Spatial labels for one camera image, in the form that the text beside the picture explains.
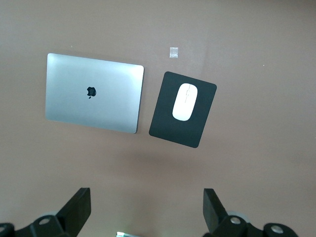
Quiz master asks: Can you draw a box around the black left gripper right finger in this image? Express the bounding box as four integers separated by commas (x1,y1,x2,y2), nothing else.
203,188,301,237

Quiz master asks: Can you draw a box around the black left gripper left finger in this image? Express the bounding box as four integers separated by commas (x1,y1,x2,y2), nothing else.
0,188,92,237

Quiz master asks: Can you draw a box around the white computer mouse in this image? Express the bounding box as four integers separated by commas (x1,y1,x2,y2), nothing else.
171,82,199,122

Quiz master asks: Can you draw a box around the black mouse pad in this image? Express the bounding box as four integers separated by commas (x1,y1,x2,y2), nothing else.
148,71,218,150

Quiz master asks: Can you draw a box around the silver closed laptop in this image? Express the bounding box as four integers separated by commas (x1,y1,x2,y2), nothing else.
44,52,145,135

